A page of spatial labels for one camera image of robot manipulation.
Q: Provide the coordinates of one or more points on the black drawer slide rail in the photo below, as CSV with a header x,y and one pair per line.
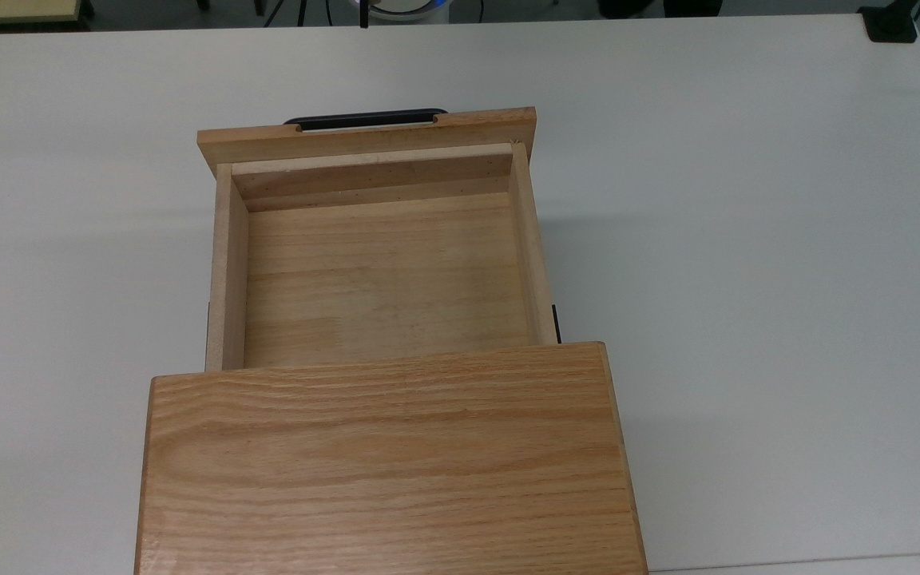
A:
x,y
556,323

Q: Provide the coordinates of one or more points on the yellow table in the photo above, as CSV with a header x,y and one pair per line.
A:
x,y
9,9

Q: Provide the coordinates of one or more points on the black table clamp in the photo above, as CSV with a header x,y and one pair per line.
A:
x,y
891,25

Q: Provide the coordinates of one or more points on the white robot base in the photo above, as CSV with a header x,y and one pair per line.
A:
x,y
406,9

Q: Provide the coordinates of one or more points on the wooden drawer cabinet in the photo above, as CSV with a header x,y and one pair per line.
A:
x,y
384,463

